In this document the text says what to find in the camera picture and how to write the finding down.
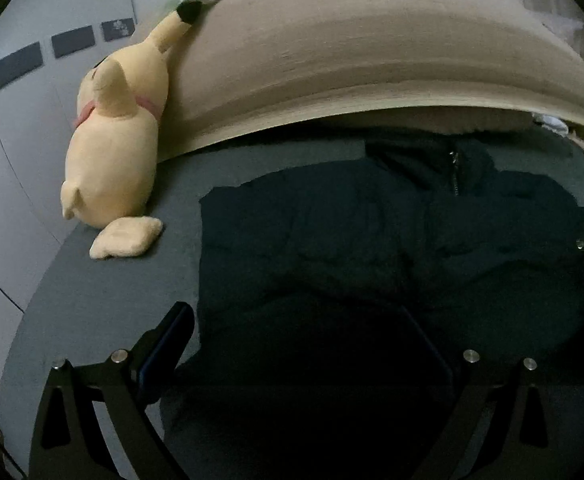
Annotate yellow plush toy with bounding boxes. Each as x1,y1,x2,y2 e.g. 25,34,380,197
60,0,208,260

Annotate white cloth on bed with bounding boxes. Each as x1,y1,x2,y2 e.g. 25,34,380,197
532,113,569,138

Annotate dark navy padded jacket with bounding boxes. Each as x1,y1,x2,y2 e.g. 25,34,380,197
161,141,584,479

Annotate grey bed blanket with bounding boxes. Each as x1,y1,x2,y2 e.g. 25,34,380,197
0,127,584,480

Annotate beige upholstered headboard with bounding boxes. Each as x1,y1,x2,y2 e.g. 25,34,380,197
158,0,584,159

